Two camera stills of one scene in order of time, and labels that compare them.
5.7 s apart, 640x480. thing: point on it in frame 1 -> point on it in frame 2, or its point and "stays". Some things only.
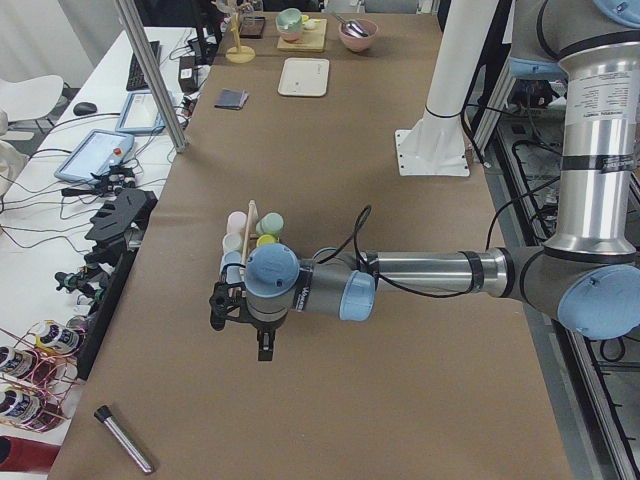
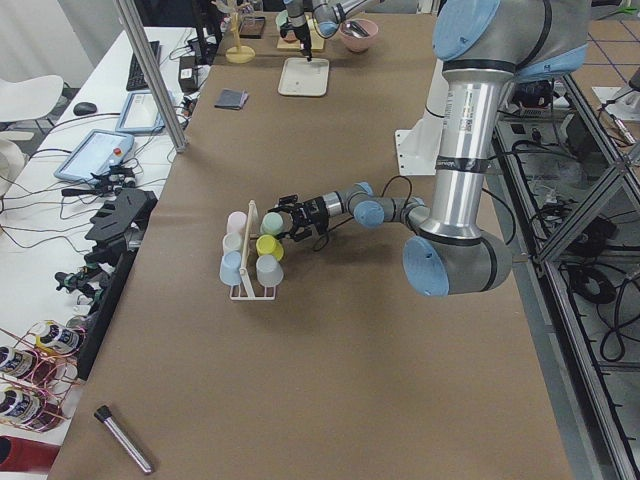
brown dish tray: [252, 27] stays
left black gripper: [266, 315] -> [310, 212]
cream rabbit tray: [304, 77] stays
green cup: [270, 224] stays
